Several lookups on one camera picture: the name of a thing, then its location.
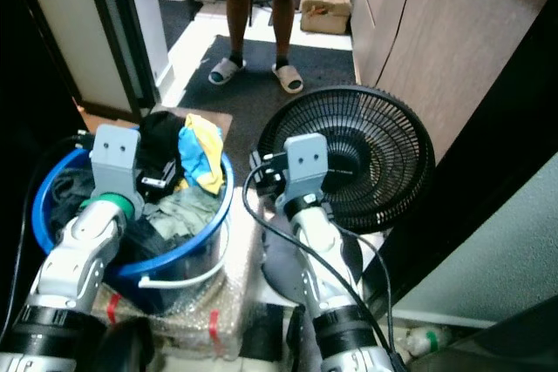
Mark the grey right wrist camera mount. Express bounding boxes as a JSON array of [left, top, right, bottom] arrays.
[[275, 132, 329, 208]]

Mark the brown wooden cabinet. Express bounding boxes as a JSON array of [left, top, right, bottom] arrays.
[[349, 0, 551, 160]]

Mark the dark right robot leg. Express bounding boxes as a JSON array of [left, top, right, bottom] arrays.
[[282, 307, 316, 372]]

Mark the white and green bottle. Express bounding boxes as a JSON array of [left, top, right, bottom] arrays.
[[401, 327, 453, 358]]

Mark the brown cardboard box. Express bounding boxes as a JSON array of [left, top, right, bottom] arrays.
[[301, 0, 353, 36]]

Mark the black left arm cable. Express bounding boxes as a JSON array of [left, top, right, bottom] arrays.
[[7, 135, 93, 329]]

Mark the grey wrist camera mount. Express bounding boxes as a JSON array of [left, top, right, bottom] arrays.
[[275, 132, 329, 208], [92, 124, 143, 200]]

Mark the dark left robot leg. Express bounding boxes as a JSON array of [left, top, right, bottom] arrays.
[[92, 315, 154, 372]]

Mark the black floor fan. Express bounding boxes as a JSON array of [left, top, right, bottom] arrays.
[[248, 85, 438, 308]]

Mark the bubble wrapped parcel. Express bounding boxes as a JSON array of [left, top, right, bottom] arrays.
[[92, 215, 263, 361]]

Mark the person in black shorts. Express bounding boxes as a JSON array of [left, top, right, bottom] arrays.
[[214, 0, 303, 72]]

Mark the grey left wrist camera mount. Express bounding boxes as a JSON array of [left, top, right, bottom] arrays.
[[92, 124, 143, 200]]

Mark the dark grey floor mat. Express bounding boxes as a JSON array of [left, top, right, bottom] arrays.
[[179, 34, 359, 139]]

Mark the olive green garment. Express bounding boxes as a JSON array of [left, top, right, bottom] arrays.
[[144, 184, 220, 239]]

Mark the blue plastic laundry basin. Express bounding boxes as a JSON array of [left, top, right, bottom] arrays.
[[32, 146, 235, 291]]

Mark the dark robot leg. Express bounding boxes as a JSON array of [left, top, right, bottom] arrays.
[[92, 315, 154, 372], [282, 307, 316, 372]]

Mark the dark grey garment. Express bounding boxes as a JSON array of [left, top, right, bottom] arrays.
[[48, 172, 98, 221]]

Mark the grey slipper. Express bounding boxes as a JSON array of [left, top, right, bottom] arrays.
[[270, 63, 305, 95], [209, 57, 246, 86]]

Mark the yellow and blue cloth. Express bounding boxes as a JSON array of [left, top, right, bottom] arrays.
[[179, 113, 226, 195]]

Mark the dark sliding door frame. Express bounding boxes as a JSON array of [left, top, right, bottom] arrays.
[[78, 0, 172, 112]]

